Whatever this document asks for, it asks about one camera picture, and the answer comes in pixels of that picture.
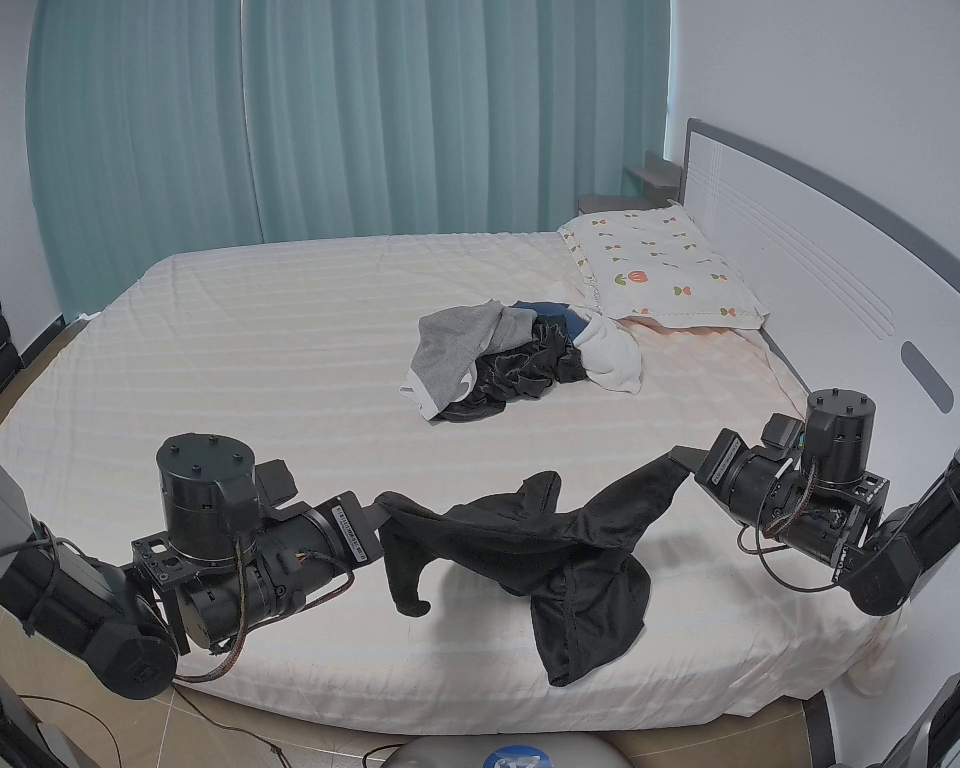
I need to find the grey bedside table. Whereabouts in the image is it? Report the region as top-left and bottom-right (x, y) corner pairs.
(579, 151), (685, 219)

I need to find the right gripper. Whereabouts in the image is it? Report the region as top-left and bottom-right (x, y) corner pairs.
(693, 429), (815, 552)

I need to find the pile of clothes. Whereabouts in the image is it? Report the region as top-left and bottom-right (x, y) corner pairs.
(399, 298), (646, 425)

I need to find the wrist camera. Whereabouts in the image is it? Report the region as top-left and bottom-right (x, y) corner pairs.
(253, 457), (303, 520)
(761, 414), (805, 455)

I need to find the black T-shirt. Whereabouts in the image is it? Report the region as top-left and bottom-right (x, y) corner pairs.
(372, 450), (695, 687)

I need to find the black chest of drawers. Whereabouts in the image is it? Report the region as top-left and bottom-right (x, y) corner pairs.
(0, 300), (24, 395)

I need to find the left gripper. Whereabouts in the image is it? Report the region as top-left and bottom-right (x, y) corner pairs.
(251, 491), (385, 627)

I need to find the black cable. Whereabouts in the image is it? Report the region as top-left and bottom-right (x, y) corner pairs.
(171, 678), (309, 768)

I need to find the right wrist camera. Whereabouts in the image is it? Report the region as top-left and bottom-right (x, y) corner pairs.
(761, 414), (805, 455)

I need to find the blue-green curtain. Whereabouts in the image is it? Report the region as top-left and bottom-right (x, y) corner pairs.
(26, 0), (260, 320)
(243, 0), (672, 245)

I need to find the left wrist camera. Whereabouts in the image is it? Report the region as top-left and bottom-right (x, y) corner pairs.
(253, 457), (303, 520)

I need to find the white printed pillow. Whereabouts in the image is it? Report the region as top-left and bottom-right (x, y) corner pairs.
(558, 204), (772, 331)

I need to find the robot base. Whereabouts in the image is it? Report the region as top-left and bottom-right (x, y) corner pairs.
(367, 738), (624, 768)

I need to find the bed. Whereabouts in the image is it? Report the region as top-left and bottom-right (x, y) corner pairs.
(0, 118), (960, 740)

